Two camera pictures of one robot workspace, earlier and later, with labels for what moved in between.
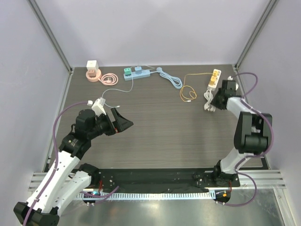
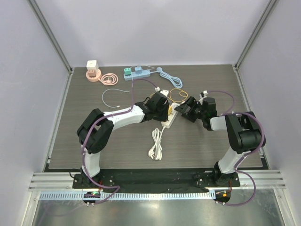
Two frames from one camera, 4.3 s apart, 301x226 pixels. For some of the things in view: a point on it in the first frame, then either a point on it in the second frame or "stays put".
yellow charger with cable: x=212 y=81 to x=170 y=110
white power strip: x=209 y=94 to x=155 y=151
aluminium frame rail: x=267 y=179 stays put
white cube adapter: x=92 y=65 stays put
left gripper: x=119 y=124 to x=165 y=115
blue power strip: x=173 y=80 stays put
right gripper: x=218 y=100 to x=187 y=110
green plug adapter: x=127 y=71 stays put
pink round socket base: x=107 y=78 stays put
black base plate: x=161 y=178 stays put
